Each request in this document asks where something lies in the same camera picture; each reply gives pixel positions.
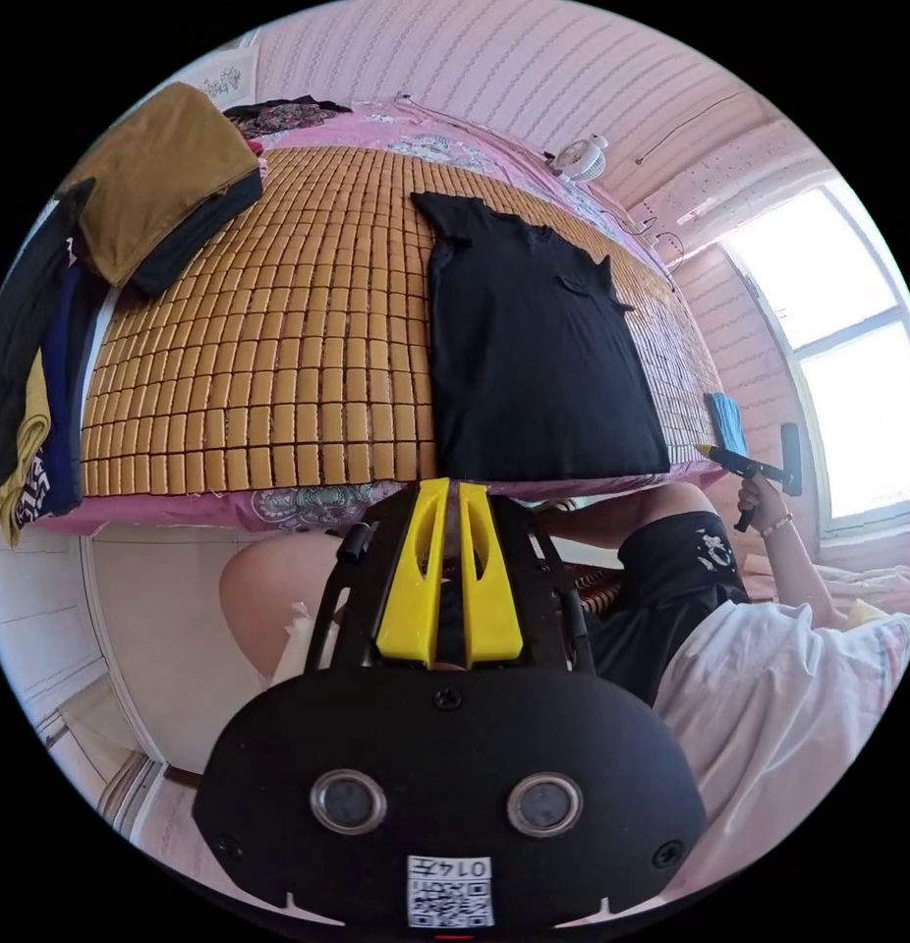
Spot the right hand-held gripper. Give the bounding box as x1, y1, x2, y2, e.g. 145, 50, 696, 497
695, 443, 786, 533

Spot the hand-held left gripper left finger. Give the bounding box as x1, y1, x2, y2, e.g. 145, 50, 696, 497
374, 477, 451, 662

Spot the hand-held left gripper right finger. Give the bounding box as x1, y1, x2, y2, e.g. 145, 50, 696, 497
458, 482, 524, 669

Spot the black short sleeve shirt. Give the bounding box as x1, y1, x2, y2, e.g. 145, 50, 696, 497
410, 191, 672, 481

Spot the person's right forearm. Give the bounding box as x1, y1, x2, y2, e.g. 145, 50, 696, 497
764, 515, 833, 629

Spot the person's right hand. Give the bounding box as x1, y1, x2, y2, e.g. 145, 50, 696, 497
739, 474, 795, 539

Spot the blue cloth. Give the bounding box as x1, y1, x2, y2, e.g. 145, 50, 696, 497
708, 391, 751, 457

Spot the window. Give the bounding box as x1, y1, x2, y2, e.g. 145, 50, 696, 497
718, 175, 910, 533

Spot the person's body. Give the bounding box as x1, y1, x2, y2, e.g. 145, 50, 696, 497
218, 478, 910, 909

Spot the bed with woven mat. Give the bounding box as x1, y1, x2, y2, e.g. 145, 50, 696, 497
28, 99, 730, 536

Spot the small white fan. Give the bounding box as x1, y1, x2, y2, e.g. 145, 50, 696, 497
550, 135, 611, 186

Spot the pile of clothes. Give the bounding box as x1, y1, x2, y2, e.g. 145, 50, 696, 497
0, 81, 265, 548

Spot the dark floral cloth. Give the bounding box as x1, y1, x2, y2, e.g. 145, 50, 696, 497
224, 95, 353, 142

